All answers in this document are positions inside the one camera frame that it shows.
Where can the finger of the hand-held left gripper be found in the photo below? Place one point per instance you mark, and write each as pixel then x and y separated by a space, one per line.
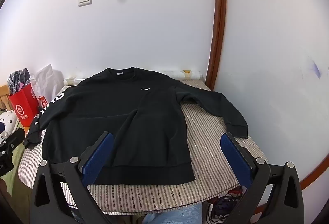
pixel 14 137

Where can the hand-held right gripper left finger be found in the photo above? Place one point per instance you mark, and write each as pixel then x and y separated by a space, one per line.
pixel 96 155

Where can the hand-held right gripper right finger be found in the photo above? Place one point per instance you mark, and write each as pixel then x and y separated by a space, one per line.
pixel 235 157

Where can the black sweatshirt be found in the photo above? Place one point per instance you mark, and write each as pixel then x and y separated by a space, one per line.
pixel 115 110

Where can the green cloth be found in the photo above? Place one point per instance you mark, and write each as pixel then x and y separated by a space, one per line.
pixel 15 162

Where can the polka dot white cloth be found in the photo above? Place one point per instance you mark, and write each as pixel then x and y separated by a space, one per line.
pixel 9 122

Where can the red paper bag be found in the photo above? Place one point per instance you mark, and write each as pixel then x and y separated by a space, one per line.
pixel 24 108

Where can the striped table mat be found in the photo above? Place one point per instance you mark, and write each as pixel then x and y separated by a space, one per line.
pixel 218 188

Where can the wooden chair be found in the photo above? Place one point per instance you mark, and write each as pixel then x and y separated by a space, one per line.
pixel 3 96

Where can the small red and white bag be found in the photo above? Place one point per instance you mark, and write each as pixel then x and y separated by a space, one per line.
pixel 43 102

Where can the plaid cloth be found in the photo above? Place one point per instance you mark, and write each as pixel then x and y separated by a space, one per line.
pixel 19 78

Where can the white plastic bag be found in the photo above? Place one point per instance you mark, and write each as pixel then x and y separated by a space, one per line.
pixel 47 82

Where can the light blue fuzzy cloth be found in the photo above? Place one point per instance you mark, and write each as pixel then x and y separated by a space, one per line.
pixel 177 215

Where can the white patterned paper roll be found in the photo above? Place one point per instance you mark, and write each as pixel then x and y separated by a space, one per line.
pixel 190 74

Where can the brown wooden door frame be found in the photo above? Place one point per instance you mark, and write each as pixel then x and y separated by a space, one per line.
pixel 219 8

